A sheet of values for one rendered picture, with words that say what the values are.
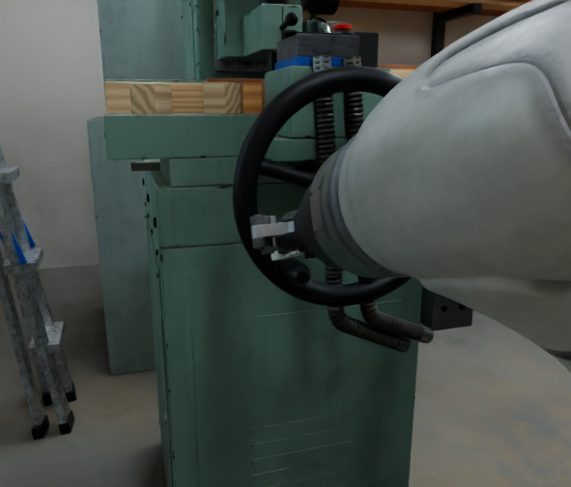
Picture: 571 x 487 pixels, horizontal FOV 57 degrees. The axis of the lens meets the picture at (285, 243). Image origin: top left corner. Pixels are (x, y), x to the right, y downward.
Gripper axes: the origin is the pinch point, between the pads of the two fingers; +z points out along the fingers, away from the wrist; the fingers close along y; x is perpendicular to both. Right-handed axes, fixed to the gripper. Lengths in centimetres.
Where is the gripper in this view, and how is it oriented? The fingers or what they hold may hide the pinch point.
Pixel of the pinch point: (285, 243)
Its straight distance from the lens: 53.9
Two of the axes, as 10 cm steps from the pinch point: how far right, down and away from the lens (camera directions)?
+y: -9.6, 0.7, -2.8
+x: 1.0, 9.9, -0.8
